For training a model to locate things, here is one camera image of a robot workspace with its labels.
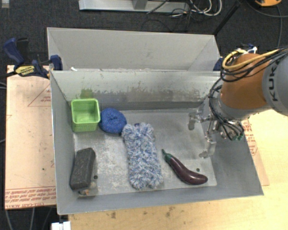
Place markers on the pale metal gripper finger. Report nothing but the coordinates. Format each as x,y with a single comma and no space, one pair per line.
210,146
191,122

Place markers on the purple toy eggplant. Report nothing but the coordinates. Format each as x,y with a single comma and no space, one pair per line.
184,172

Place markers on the blue and white fluffy duster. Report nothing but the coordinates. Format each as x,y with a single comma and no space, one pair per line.
142,157

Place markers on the grey metal bin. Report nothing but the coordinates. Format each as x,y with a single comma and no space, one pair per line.
134,92

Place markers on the blue round scouring pad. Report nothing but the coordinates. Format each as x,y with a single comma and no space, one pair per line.
112,121

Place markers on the green plastic square basket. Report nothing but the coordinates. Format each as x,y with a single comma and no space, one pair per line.
84,115

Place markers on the dark green flat block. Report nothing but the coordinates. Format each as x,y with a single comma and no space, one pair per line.
82,168

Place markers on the brown cardboard board red print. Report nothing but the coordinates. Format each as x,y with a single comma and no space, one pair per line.
28,133

